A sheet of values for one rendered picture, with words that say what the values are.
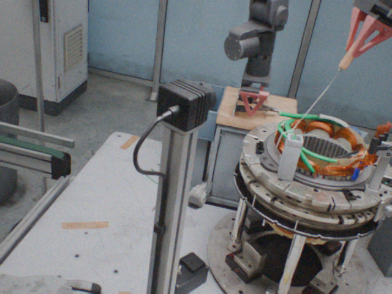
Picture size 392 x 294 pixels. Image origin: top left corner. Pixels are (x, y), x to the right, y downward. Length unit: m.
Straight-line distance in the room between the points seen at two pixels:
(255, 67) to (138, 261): 0.54
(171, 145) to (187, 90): 0.07
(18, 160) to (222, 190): 0.68
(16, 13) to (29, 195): 1.17
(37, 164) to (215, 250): 0.68
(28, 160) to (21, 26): 1.69
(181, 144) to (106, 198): 0.82
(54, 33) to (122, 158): 1.74
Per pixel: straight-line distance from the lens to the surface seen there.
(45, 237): 1.21
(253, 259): 1.10
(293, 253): 1.01
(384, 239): 1.28
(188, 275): 1.07
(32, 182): 2.70
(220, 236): 1.21
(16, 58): 3.28
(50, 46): 3.11
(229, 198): 1.32
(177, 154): 0.51
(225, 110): 1.21
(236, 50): 1.06
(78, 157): 2.89
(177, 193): 0.55
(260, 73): 1.14
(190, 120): 0.48
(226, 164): 1.26
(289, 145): 0.89
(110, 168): 1.43
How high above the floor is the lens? 1.60
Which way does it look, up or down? 31 degrees down
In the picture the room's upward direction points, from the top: 8 degrees clockwise
